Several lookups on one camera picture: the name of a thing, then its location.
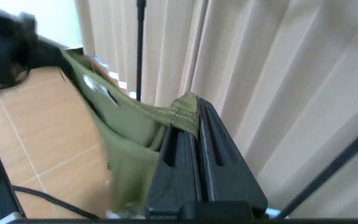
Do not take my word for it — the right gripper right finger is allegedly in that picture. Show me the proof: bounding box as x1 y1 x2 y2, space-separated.
197 98 269 218

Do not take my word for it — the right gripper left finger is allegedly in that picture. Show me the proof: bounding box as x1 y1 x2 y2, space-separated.
145 126 202 218

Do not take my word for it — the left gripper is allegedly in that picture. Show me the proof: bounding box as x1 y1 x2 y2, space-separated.
0 0 42 90

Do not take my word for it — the green printed t-shirt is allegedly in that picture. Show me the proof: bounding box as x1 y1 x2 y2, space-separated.
60 51 201 218

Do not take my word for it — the black clothes rack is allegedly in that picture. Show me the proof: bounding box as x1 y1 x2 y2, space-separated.
134 0 358 219

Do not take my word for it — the black cable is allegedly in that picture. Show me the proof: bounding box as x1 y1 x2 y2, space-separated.
11 185 101 219

